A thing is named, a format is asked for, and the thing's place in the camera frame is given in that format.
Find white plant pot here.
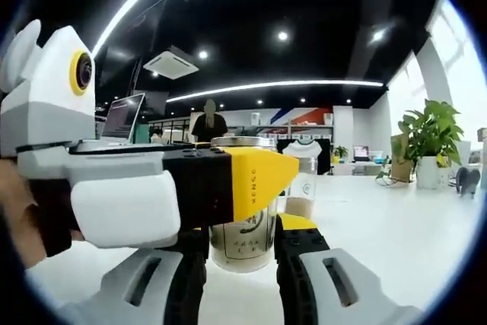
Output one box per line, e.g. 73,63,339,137
416,155,442,190

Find grey headphones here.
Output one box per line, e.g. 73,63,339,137
455,167,482,199

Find small glass seasoning bottle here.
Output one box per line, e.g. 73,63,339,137
208,135,279,273

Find black hanging display screen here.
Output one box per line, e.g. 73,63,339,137
106,0,169,92

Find open silver laptop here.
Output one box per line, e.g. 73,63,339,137
99,92,147,140

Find large green leafy plant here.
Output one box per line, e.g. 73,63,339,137
397,99,466,174

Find row of white storage boxes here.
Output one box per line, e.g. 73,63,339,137
262,132,332,142

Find brown cardboard box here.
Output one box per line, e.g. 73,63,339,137
390,134,416,183

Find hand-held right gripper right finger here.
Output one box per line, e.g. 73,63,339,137
275,212,423,325

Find wide window with blinds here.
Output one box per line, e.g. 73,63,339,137
428,0,487,132

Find round ceiling downlights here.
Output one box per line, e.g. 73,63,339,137
51,0,384,107

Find wall storage shelf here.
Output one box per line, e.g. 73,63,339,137
249,111,336,142

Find white ceiling light strip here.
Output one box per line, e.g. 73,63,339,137
91,0,191,59
166,80,384,104

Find tall brown-filled seasoning bottle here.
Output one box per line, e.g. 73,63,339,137
283,156,319,224

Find narrow window with blinds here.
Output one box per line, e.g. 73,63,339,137
387,56,428,139

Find ceiling air conditioner unit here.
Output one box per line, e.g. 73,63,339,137
143,46,200,79

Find small white cup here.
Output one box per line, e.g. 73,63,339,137
437,167,452,190

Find small potted plant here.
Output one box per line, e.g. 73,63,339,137
332,145,349,164

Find red blue wall graphic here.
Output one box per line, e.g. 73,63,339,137
273,106,335,125

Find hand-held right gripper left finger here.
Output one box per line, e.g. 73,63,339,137
56,225,210,325

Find small lit monitor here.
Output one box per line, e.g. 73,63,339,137
352,145,371,162

